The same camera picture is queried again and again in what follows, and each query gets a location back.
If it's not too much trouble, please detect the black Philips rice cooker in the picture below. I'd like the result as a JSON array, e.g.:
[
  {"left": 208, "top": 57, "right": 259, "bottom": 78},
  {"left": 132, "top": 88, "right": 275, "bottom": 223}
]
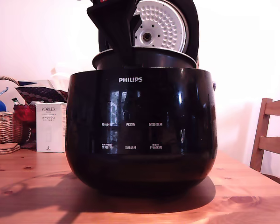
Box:
[{"left": 64, "top": 67, "right": 218, "bottom": 198}]

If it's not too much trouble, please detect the wooden chair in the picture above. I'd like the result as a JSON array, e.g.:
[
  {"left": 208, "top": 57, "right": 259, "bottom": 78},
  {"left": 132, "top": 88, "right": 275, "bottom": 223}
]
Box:
[{"left": 249, "top": 98, "right": 280, "bottom": 187}]

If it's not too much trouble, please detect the wicker basket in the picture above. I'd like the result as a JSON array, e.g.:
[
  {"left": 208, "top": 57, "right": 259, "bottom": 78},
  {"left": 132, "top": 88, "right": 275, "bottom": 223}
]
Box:
[{"left": 0, "top": 76, "right": 23, "bottom": 145}]

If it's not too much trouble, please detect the metal cooking pot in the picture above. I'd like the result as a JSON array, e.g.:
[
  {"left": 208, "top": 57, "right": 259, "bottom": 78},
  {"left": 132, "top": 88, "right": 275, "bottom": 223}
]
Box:
[{"left": 92, "top": 48, "right": 198, "bottom": 70}]

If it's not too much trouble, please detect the cork coaster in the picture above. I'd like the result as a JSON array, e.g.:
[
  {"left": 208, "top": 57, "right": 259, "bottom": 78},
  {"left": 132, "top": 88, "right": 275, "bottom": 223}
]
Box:
[
  {"left": 0, "top": 146, "right": 21, "bottom": 156},
  {"left": 0, "top": 142, "right": 19, "bottom": 150}
]

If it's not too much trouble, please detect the rice cooker lid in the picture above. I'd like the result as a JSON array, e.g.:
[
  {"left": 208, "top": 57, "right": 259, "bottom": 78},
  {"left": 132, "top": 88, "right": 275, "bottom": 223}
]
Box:
[{"left": 98, "top": 0, "right": 200, "bottom": 68}]

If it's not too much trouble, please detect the white Porlex box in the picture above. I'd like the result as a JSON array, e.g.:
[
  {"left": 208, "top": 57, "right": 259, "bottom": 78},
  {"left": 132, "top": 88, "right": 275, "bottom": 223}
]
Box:
[{"left": 35, "top": 101, "right": 67, "bottom": 154}]

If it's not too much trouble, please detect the dotted patterned cloth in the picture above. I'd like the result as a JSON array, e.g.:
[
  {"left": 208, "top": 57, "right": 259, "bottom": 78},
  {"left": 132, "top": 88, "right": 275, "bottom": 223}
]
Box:
[{"left": 14, "top": 85, "right": 69, "bottom": 105}]

